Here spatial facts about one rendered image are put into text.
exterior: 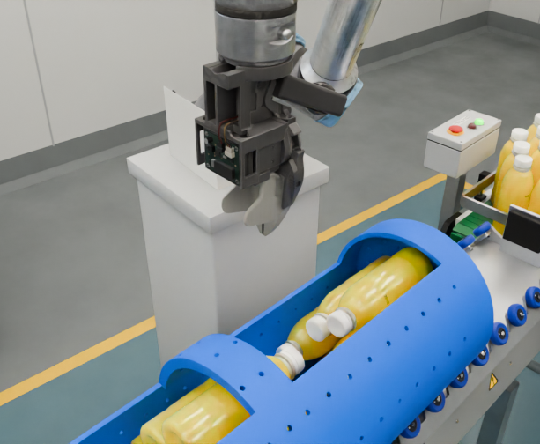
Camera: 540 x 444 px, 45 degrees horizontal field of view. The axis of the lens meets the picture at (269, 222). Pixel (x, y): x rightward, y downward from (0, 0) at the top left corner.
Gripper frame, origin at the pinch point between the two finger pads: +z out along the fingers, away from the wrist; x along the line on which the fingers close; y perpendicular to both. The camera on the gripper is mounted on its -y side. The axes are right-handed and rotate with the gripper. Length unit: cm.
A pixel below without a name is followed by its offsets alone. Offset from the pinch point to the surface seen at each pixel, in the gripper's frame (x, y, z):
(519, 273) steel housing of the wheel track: 0, -78, 49
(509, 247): -6, -83, 47
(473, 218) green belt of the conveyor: -22, -95, 52
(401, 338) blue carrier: 9.0, -17.2, 22.9
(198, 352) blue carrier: -6.2, 6.6, 20.6
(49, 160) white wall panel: -278, -95, 137
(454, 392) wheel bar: 9, -38, 49
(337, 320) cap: -0.8, -15.1, 24.6
